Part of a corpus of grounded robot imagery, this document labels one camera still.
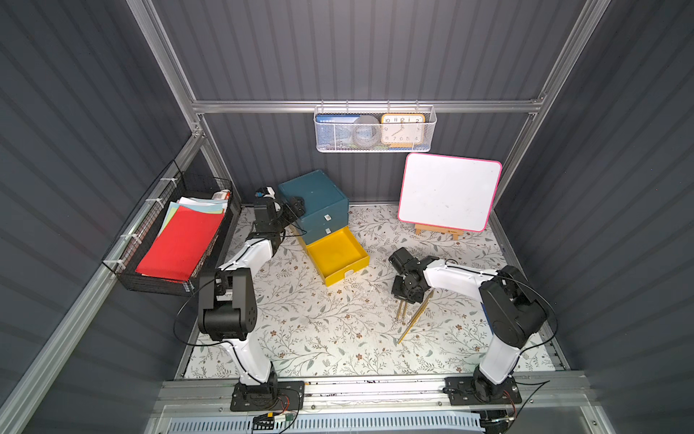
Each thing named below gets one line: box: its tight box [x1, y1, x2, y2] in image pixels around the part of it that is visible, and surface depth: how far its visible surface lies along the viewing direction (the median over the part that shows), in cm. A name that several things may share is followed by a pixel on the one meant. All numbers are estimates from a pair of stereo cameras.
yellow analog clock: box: [381, 113, 426, 149], surface depth 90 cm
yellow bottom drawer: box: [305, 226, 370, 287], surface depth 105 cm
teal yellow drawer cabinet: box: [278, 169, 350, 246], surface depth 96 cm
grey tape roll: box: [352, 114, 381, 149], surface depth 89 cm
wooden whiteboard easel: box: [414, 223, 464, 241], surface depth 108 cm
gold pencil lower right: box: [397, 289, 435, 345], surface depth 89 cm
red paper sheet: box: [135, 205, 226, 284], surface depth 75 cm
